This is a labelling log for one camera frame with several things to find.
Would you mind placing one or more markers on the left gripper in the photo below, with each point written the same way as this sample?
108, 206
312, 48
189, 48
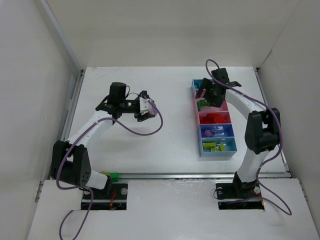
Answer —
137, 107

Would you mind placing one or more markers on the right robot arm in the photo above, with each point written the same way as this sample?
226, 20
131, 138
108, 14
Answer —
262, 132

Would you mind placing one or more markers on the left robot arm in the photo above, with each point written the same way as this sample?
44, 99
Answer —
70, 158

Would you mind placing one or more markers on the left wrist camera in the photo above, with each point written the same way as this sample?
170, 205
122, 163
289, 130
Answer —
145, 104

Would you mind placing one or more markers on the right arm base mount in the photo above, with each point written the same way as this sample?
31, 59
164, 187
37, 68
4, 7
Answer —
230, 198

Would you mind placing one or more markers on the purple flower lego piece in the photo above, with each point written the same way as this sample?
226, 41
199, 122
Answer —
153, 112

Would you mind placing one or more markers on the long multicolour lego stack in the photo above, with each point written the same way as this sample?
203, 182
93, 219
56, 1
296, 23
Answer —
113, 175

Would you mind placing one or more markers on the red and lime lego stack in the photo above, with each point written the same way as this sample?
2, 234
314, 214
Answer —
212, 118

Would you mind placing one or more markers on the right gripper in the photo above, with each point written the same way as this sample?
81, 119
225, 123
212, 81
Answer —
213, 95

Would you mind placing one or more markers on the blue and pink sorting tray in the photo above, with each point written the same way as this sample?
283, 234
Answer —
224, 132

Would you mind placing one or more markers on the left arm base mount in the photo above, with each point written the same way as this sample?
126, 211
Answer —
116, 200

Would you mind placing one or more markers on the lime green lego brick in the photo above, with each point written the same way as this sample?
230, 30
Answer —
215, 150

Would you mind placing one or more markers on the aluminium front rail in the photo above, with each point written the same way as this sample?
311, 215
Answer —
179, 176

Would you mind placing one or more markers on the purple lego pieces in tray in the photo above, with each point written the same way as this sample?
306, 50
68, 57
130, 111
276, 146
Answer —
208, 133

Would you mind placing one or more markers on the lime lego plate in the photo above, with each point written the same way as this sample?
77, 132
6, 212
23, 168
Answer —
210, 146

